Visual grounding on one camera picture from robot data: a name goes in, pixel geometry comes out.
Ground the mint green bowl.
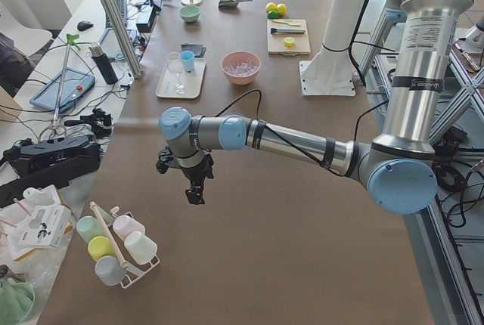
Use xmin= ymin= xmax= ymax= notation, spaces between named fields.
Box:
xmin=179 ymin=5 xmax=200 ymax=23

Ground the aluminium frame post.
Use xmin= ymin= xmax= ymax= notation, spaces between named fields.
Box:
xmin=101 ymin=0 xmax=143 ymax=79

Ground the yellow lemon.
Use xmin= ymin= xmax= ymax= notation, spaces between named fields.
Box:
xmin=275 ymin=3 xmax=287 ymax=16
xmin=265 ymin=2 xmax=277 ymax=13

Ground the green lime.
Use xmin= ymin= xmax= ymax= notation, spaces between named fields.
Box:
xmin=267 ymin=11 xmax=280 ymax=20

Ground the black water bottle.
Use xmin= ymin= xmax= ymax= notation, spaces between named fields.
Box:
xmin=88 ymin=42 xmax=118 ymax=85

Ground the wooden cutting board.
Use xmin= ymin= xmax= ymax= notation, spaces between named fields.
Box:
xmin=267 ymin=19 xmax=311 ymax=55

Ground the white wire cup rack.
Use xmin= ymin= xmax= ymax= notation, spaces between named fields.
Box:
xmin=89 ymin=202 xmax=161 ymax=289

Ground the light blue cup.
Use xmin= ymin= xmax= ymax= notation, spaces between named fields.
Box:
xmin=180 ymin=50 xmax=195 ymax=73

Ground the green cup in rack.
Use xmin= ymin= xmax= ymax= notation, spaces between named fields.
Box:
xmin=76 ymin=215 xmax=104 ymax=244

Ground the beige serving tray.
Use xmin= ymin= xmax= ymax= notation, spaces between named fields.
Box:
xmin=155 ymin=57 xmax=206 ymax=100

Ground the dark grey cloth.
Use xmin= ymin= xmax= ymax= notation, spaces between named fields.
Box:
xmin=181 ymin=43 xmax=206 ymax=57

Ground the pink cup in rack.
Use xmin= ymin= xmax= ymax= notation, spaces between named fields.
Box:
xmin=113 ymin=215 xmax=145 ymax=240

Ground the white camera pole base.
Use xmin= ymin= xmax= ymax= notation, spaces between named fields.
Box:
xmin=299 ymin=0 xmax=366 ymax=97

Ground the yellow plastic knife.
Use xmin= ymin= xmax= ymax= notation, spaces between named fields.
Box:
xmin=272 ymin=19 xmax=301 ymax=26

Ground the black computer mouse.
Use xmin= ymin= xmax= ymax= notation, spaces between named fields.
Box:
xmin=76 ymin=20 xmax=94 ymax=32

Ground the half lemon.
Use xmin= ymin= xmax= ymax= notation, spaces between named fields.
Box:
xmin=284 ymin=36 xmax=295 ymax=47

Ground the yellow cup in rack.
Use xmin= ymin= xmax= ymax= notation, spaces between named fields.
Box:
xmin=88 ymin=236 xmax=115 ymax=262

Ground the grey cup in rack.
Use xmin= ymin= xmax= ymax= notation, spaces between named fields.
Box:
xmin=95 ymin=255 xmax=126 ymax=286

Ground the pink bowl with ice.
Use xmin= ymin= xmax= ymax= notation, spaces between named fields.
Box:
xmin=221 ymin=51 xmax=262 ymax=85

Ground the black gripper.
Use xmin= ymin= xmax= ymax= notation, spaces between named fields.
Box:
xmin=182 ymin=151 xmax=214 ymax=205

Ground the white cup in rack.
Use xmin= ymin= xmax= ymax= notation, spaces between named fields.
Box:
xmin=124 ymin=231 xmax=158 ymax=265

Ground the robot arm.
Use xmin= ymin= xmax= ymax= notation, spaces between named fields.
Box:
xmin=156 ymin=0 xmax=474 ymax=215

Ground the metal ice scoop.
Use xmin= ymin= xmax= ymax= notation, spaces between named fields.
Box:
xmin=218 ymin=0 xmax=253 ymax=10

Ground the clear wine glass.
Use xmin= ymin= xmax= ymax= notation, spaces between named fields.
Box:
xmin=166 ymin=52 xmax=188 ymax=94

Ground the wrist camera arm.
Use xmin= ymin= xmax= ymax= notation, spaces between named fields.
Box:
xmin=155 ymin=146 xmax=178 ymax=174

